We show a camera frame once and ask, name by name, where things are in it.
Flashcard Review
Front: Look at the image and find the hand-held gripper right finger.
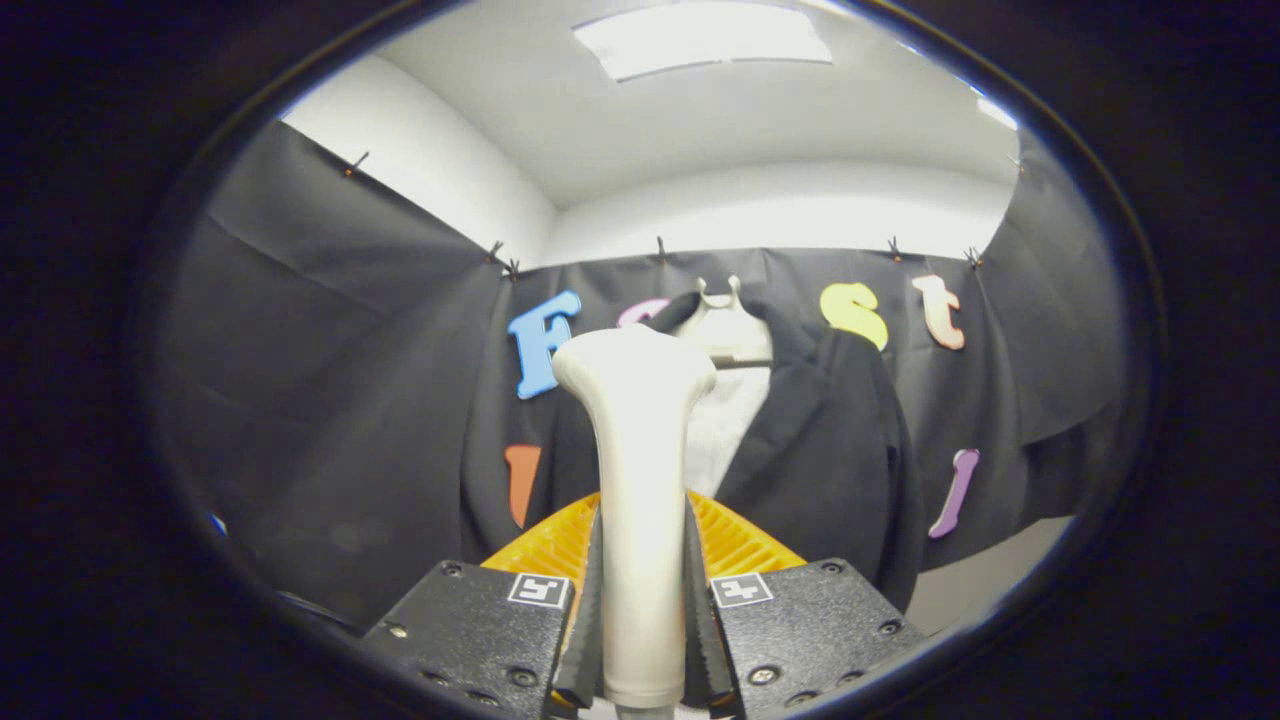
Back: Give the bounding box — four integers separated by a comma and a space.
684, 490, 926, 719

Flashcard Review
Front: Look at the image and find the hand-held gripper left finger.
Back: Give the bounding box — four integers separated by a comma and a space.
362, 490, 603, 719

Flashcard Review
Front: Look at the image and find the white garment steamer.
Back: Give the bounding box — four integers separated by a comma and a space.
552, 325, 719, 720

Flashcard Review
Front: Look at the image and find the black suit jacket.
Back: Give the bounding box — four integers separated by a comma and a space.
545, 290, 926, 613

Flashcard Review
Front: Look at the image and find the grey cabinet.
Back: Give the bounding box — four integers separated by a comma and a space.
905, 515, 1076, 636

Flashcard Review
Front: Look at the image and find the beige plastic hanger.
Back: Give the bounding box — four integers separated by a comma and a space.
672, 276, 776, 369

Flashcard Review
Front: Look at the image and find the black backdrop cloth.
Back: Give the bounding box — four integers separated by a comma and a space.
160, 120, 1131, 631

